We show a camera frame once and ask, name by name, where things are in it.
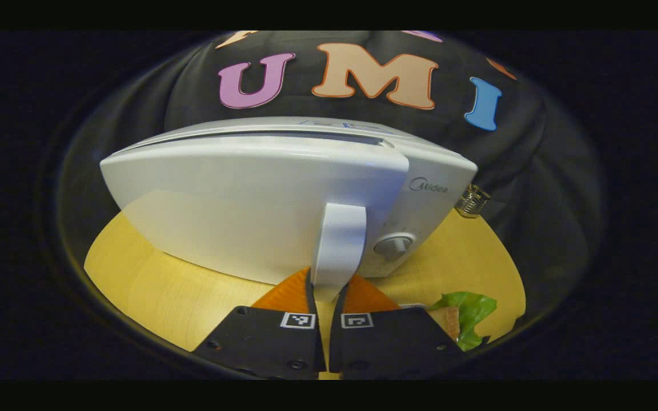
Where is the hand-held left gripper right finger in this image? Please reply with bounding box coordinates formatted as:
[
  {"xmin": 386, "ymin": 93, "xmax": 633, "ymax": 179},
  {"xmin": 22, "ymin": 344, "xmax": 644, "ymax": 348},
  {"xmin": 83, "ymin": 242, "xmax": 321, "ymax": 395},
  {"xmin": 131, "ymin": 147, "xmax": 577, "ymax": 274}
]
[{"xmin": 329, "ymin": 274, "xmax": 467, "ymax": 380}]

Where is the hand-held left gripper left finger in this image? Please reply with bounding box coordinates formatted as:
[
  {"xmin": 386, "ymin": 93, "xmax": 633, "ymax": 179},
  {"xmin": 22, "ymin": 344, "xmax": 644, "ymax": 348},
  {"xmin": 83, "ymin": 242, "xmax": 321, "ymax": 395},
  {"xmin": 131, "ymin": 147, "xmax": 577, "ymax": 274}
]
[{"xmin": 192, "ymin": 267, "xmax": 327, "ymax": 380}]

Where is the bread and lettuce sandwich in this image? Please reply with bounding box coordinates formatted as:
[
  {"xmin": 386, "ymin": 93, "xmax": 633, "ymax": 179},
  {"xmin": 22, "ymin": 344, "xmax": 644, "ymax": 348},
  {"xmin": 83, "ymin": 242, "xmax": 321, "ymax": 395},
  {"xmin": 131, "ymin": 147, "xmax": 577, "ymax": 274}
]
[{"xmin": 427, "ymin": 292, "xmax": 498, "ymax": 352}]

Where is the white microwave oven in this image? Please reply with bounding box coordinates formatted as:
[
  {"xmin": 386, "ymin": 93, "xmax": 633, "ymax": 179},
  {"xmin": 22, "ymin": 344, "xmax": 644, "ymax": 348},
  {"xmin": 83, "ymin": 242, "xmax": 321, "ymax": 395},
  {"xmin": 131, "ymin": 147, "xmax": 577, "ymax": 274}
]
[{"xmin": 99, "ymin": 117, "xmax": 479, "ymax": 303}]

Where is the clear glass cup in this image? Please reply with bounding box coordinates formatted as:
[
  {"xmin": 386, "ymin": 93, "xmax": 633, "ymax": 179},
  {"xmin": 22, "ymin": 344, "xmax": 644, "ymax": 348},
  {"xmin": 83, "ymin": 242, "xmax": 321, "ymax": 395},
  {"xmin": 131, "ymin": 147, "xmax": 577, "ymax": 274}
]
[{"xmin": 455, "ymin": 184, "xmax": 491, "ymax": 219}]

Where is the black backdrop cloth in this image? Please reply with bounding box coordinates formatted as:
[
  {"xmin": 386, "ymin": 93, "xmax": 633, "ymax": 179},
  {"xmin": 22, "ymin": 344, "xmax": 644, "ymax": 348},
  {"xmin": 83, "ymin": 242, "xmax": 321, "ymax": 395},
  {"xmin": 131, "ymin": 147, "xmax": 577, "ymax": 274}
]
[{"xmin": 49, "ymin": 30, "xmax": 604, "ymax": 320}]

